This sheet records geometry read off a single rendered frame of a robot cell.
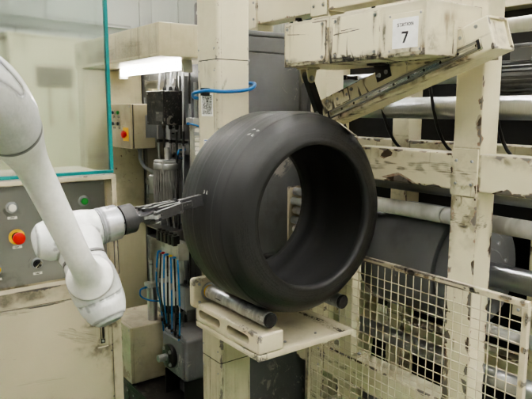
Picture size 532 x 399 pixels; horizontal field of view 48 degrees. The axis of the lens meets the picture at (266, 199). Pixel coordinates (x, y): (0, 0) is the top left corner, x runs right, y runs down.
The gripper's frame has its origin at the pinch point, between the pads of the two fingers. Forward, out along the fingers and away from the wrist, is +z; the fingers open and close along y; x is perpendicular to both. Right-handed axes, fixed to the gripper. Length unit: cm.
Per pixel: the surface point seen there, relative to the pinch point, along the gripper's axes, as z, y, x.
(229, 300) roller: 13.3, 8.9, 35.6
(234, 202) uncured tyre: 7.5, -10.6, 0.3
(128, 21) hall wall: 442, 999, -136
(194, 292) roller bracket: 9.5, 24.5, 35.8
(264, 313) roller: 13.9, -8.2, 35.1
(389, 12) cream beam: 58, -22, -44
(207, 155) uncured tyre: 11.1, 6.5, -10.4
